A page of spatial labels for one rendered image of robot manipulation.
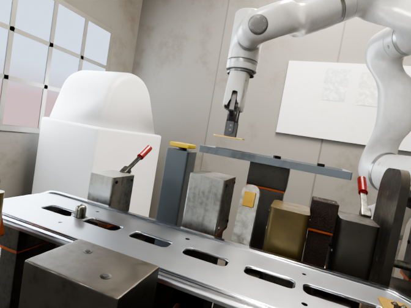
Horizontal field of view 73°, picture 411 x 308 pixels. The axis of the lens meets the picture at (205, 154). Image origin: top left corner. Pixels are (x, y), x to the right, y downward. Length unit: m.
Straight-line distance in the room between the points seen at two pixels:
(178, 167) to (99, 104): 1.66
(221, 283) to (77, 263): 0.18
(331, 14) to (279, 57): 2.22
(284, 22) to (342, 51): 2.33
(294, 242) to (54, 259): 0.39
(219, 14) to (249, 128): 1.32
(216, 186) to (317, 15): 0.53
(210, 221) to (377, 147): 0.61
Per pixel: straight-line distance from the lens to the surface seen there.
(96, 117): 2.37
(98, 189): 0.72
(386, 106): 0.96
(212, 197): 0.57
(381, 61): 1.02
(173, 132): 3.34
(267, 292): 0.42
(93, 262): 0.36
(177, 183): 0.80
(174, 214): 0.82
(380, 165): 0.97
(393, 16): 0.95
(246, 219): 0.57
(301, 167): 0.69
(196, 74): 3.33
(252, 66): 0.78
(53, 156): 2.64
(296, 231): 0.56
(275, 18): 0.74
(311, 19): 0.86
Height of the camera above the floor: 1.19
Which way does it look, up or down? 3 degrees down
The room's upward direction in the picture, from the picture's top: 10 degrees clockwise
